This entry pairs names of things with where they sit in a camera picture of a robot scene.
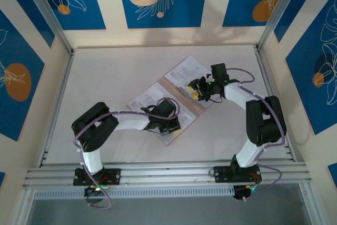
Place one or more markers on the brown paper folder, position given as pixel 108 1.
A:
pixel 196 108

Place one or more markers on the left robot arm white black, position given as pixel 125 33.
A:
pixel 131 122

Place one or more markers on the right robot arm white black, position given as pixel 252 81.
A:
pixel 247 154

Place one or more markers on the black right controller board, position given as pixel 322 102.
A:
pixel 241 193

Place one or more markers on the black controller board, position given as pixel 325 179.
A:
pixel 241 193
pixel 92 200

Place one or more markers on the black left controller board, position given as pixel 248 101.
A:
pixel 92 200

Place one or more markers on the aluminium mounting rail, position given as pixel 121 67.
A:
pixel 168 175

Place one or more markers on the aluminium table side rail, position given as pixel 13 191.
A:
pixel 59 98
pixel 273 103

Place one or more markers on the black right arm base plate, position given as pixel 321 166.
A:
pixel 222 173

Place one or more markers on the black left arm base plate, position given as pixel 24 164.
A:
pixel 114 176

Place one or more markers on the aluminium frame post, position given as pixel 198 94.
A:
pixel 50 17
pixel 276 11

